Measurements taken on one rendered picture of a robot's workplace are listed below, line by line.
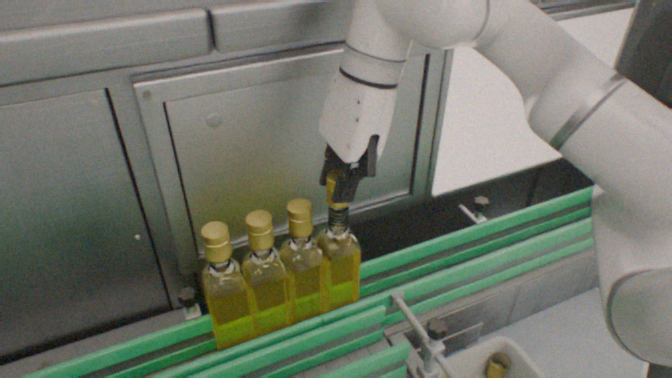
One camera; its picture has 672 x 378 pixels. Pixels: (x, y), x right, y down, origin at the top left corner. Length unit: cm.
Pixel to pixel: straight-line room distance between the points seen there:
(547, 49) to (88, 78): 53
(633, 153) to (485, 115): 51
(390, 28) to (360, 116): 10
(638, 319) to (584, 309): 71
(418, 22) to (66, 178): 51
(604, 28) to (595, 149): 62
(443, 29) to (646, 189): 22
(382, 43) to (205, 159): 31
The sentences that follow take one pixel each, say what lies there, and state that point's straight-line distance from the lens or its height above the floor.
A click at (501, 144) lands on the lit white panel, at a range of 102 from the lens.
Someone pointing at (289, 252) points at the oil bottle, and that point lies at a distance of 70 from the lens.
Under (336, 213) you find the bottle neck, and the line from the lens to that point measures 68.
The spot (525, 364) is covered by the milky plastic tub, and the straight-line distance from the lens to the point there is 95.
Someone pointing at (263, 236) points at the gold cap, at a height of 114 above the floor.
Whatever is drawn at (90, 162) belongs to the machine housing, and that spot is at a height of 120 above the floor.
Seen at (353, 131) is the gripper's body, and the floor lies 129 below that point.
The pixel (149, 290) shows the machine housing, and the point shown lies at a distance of 91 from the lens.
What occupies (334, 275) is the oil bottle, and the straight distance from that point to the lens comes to 74.
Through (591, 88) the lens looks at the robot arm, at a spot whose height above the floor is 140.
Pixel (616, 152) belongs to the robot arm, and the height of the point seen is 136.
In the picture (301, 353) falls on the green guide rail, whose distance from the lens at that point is 79.
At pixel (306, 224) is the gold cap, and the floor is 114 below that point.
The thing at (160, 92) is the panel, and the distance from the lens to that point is 66.
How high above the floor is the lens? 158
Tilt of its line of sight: 37 degrees down
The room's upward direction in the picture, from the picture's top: straight up
